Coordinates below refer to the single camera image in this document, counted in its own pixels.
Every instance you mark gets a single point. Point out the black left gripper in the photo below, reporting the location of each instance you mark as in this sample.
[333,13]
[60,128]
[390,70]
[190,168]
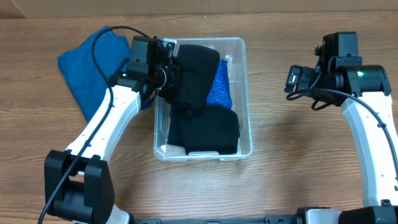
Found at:
[170,78]

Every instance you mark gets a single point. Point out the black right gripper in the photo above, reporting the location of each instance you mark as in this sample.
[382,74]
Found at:
[299,73]

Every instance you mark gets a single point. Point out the black cloth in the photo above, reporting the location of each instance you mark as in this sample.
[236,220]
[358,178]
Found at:
[197,66]
[175,137]
[213,129]

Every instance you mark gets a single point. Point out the blue green sequin garment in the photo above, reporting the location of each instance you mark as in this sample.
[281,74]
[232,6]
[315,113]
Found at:
[219,92]

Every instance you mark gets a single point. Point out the blue denim cloth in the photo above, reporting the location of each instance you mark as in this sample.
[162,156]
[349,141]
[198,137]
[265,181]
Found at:
[81,75]

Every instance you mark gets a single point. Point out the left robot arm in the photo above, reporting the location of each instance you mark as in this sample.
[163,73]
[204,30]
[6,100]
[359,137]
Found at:
[78,184]

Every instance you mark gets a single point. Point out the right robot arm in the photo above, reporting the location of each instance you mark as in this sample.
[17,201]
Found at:
[363,93]

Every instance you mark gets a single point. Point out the clear plastic storage bin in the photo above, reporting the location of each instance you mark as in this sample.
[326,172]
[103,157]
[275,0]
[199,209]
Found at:
[233,50]

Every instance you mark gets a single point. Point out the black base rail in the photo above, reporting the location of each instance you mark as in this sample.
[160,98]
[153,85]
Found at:
[217,220]

